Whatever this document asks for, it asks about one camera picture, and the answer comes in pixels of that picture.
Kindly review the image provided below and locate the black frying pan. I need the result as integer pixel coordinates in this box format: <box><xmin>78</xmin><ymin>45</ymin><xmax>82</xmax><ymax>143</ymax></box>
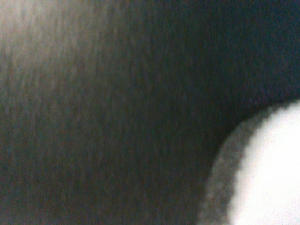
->
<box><xmin>0</xmin><ymin>0</ymin><xmax>300</xmax><ymax>225</ymax></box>

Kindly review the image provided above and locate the white sponge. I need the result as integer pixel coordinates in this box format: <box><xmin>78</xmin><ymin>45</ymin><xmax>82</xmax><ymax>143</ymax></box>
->
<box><xmin>198</xmin><ymin>101</ymin><xmax>300</xmax><ymax>225</ymax></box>

